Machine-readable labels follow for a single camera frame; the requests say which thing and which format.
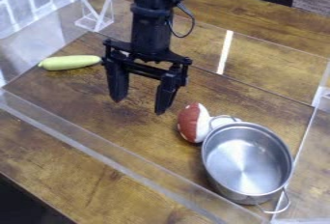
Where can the red white plush mushroom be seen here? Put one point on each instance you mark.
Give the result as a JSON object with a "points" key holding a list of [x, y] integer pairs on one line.
{"points": [[195, 122]]}

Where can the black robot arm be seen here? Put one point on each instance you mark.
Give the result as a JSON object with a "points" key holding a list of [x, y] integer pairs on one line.
{"points": [[151, 29]]}

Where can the green handled metal spoon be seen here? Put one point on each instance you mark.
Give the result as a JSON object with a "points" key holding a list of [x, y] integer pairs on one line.
{"points": [[68, 62]]}

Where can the silver metal pot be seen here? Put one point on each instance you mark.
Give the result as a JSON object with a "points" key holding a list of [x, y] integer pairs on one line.
{"points": [[248, 164]]}

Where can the clear acrylic triangle bracket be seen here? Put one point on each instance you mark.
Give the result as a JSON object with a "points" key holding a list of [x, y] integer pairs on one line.
{"points": [[93, 21]]}

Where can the clear acrylic enclosure wall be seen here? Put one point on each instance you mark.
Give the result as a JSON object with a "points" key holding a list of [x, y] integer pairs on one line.
{"points": [[108, 163]]}

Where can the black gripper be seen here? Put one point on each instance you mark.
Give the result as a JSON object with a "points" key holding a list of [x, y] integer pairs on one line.
{"points": [[163, 66]]}

